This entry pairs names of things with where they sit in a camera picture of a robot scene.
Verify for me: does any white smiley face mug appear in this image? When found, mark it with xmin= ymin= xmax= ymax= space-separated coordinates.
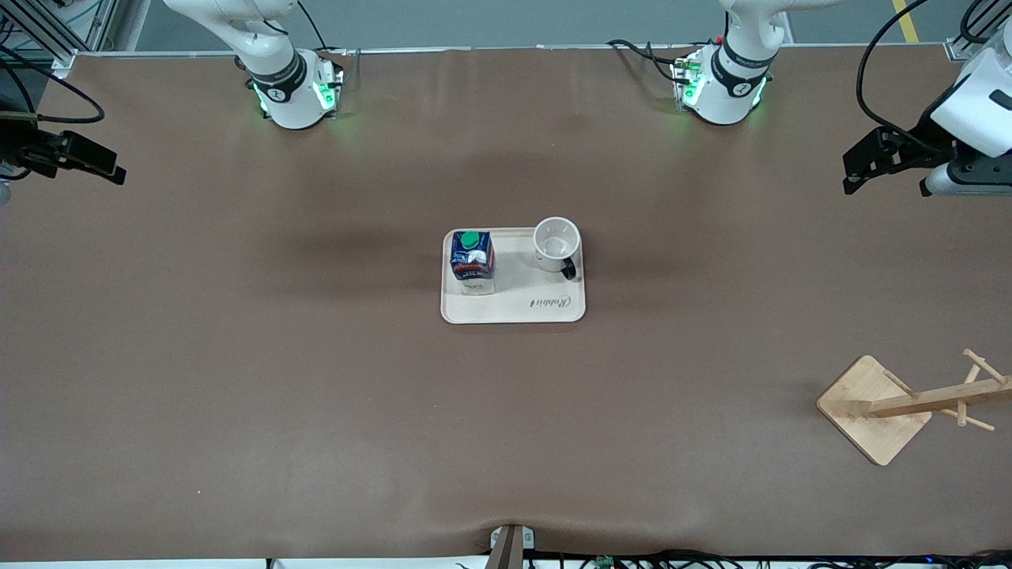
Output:
xmin=533 ymin=217 xmax=583 ymax=281

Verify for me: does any blue milk carton green cap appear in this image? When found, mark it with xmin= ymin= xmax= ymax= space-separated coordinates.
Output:
xmin=449 ymin=229 xmax=497 ymax=297

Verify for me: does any cream tray with Rabbit print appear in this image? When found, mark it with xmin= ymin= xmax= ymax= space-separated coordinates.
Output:
xmin=440 ymin=227 xmax=587 ymax=325

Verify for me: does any wooden mug tree stand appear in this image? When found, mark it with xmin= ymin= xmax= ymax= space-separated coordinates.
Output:
xmin=817 ymin=348 xmax=1012 ymax=466

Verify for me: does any aluminium frame profile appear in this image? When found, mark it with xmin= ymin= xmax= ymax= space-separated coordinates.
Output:
xmin=0 ymin=0 xmax=119 ymax=73

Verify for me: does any black right arm base cable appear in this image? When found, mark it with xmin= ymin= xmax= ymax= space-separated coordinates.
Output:
xmin=296 ymin=0 xmax=349 ymax=58

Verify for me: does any black arm base cable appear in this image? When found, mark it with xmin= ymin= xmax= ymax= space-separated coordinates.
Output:
xmin=606 ymin=39 xmax=690 ymax=85
xmin=296 ymin=0 xmax=349 ymax=58

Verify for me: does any black left arm base cable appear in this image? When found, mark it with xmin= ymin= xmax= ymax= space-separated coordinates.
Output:
xmin=606 ymin=39 xmax=690 ymax=85

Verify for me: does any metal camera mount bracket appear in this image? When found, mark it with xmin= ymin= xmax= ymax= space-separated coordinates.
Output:
xmin=489 ymin=524 xmax=536 ymax=569

